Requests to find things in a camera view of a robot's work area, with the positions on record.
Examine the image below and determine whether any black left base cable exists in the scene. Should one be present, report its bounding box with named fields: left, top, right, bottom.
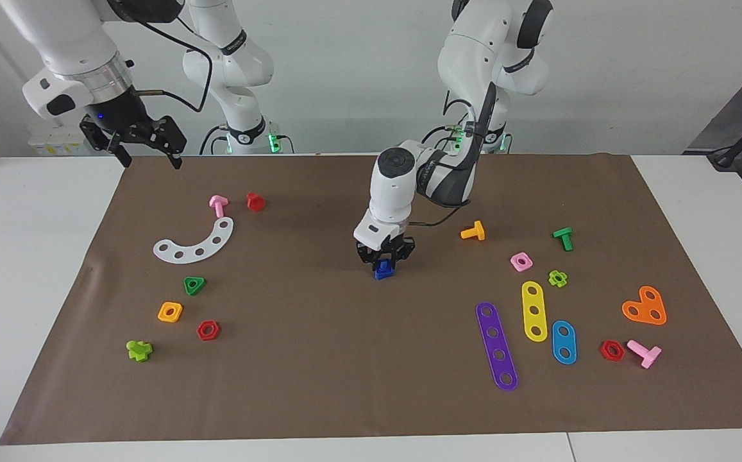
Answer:
left=421, top=122, right=458, bottom=145

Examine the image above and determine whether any yellow three-hole strip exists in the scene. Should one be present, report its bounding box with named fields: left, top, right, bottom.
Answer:
left=521, top=280, right=548, bottom=343

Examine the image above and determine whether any light blue two-hole strip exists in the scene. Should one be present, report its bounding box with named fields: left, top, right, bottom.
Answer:
left=551, top=320, right=578, bottom=366

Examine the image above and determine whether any brown paper table mat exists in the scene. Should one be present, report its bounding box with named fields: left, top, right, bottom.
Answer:
left=0, top=153, right=742, bottom=445

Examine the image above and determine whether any white curved five-hole plate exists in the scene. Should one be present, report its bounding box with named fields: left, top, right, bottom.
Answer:
left=153, top=217, right=235, bottom=264

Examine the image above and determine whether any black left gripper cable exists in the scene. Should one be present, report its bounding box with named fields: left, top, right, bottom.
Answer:
left=408, top=83, right=496, bottom=227

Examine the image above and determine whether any purple four-hole strip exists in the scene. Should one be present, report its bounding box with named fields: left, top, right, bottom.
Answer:
left=475, top=302, right=519, bottom=392

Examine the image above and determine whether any black base cable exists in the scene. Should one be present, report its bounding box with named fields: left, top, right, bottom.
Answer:
left=201, top=124, right=227, bottom=155
left=421, top=122, right=458, bottom=145

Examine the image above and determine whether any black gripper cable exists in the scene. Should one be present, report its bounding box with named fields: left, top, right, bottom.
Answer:
left=408, top=83, right=496, bottom=227
left=130, top=16, right=211, bottom=113

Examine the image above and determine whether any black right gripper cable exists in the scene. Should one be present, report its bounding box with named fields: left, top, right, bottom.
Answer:
left=130, top=16, right=211, bottom=113

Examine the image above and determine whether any white box with yellow labels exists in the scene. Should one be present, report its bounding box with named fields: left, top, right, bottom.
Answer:
left=28, top=122, right=89, bottom=156

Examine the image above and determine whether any black right base cable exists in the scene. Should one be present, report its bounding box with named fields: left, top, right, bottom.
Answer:
left=201, top=124, right=227, bottom=155

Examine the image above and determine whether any orange three-hole corner plate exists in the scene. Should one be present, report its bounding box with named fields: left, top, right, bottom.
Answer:
left=621, top=286, right=668, bottom=326

